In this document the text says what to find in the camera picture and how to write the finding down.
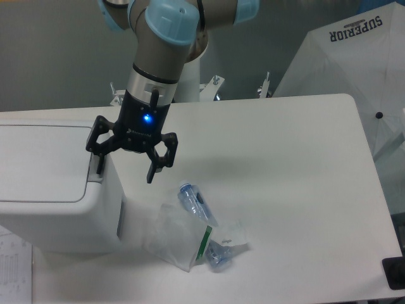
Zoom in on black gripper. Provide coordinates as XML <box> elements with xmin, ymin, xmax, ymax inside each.
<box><xmin>85</xmin><ymin>89</ymin><xmax>178</xmax><ymax>184</ymax></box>

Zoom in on white trash can lid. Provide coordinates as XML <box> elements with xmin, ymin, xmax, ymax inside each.
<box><xmin>1</xmin><ymin>125</ymin><xmax>90</xmax><ymax>203</ymax></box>

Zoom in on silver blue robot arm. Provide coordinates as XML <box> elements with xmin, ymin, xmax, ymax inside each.
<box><xmin>85</xmin><ymin>0</ymin><xmax>260</xmax><ymax>183</ymax></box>

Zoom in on white trash can body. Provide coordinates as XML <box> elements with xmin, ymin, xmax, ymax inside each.
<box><xmin>0</xmin><ymin>119</ymin><xmax>128</xmax><ymax>254</ymax></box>

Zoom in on grey lid push button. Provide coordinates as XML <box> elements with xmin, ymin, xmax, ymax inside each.
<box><xmin>87</xmin><ymin>154</ymin><xmax>106</xmax><ymax>183</ymax></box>

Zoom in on clear plastic water bottle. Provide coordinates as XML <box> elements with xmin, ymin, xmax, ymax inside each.
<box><xmin>177</xmin><ymin>180</ymin><xmax>218</xmax><ymax>227</ymax></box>

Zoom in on clear bag green strip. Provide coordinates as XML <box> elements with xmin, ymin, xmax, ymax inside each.
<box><xmin>143</xmin><ymin>203</ymin><xmax>213</xmax><ymax>272</ymax></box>

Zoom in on crumpled clear plastic wrapper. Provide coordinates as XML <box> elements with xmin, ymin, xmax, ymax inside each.
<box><xmin>211</xmin><ymin>219</ymin><xmax>248</xmax><ymax>247</ymax></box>

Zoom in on crushed blue plastic bottle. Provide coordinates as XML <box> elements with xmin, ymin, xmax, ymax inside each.
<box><xmin>204</xmin><ymin>241</ymin><xmax>235</xmax><ymax>272</ymax></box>

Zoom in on printed paper sheet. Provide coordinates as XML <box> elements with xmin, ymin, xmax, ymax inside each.
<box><xmin>1</xmin><ymin>227</ymin><xmax>33</xmax><ymax>303</ymax></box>

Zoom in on white umbrella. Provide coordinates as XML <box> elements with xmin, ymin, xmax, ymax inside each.
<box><xmin>274</xmin><ymin>2</ymin><xmax>404</xmax><ymax>155</ymax></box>

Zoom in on black device at edge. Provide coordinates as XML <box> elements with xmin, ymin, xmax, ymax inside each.
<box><xmin>382</xmin><ymin>256</ymin><xmax>404</xmax><ymax>290</ymax></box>

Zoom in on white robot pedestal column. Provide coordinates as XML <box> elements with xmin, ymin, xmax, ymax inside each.
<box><xmin>174</xmin><ymin>58</ymin><xmax>201</xmax><ymax>103</ymax></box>

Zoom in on white metal base frame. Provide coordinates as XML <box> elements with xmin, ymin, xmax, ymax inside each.
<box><xmin>109</xmin><ymin>72</ymin><xmax>273</xmax><ymax>106</ymax></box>

